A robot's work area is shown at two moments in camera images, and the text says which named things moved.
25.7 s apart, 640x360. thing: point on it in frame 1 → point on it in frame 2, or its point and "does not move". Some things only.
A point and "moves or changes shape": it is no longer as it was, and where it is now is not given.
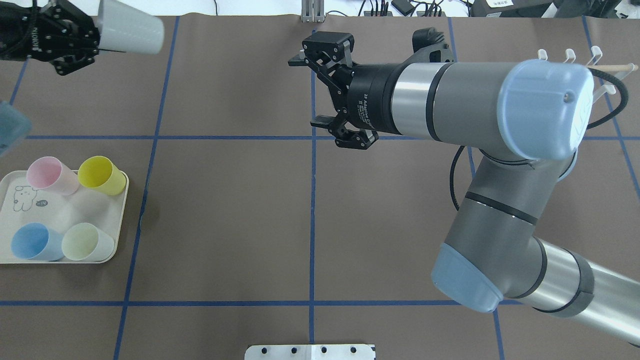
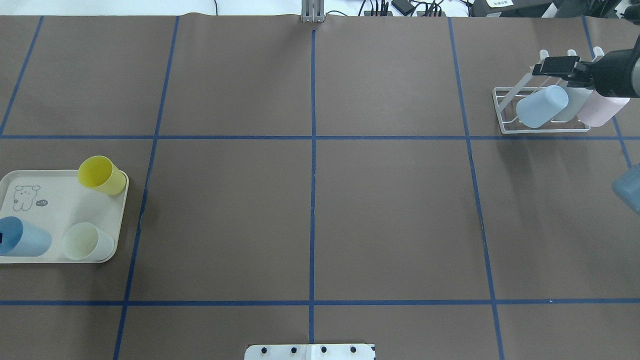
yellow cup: [100, 173] does not move
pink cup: [49, 174] → [598, 110]
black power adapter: [404, 6] does not move
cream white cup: [84, 241] does not move
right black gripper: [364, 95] → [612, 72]
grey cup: [123, 28] moves or changes shape
